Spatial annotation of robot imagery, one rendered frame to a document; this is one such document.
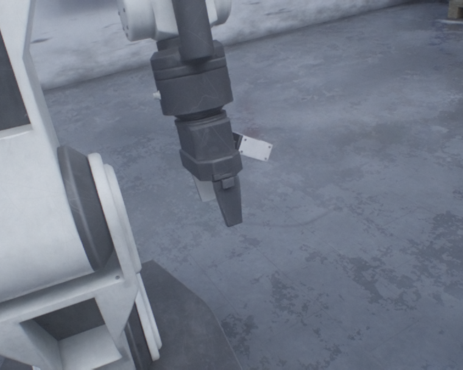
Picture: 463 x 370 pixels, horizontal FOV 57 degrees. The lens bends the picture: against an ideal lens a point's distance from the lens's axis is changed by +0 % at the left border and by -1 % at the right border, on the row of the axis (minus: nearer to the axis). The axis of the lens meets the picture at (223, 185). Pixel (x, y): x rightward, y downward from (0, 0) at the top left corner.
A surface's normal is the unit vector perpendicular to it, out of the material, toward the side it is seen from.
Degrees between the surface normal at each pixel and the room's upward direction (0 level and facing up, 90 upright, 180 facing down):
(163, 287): 0
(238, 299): 0
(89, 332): 30
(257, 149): 79
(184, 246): 0
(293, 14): 90
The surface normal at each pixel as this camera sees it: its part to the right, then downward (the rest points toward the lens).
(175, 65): -0.25, 0.36
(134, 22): 0.37, 0.63
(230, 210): 0.33, 0.25
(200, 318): -0.12, -0.86
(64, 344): 0.07, -0.53
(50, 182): 0.27, 0.04
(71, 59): 0.48, 0.39
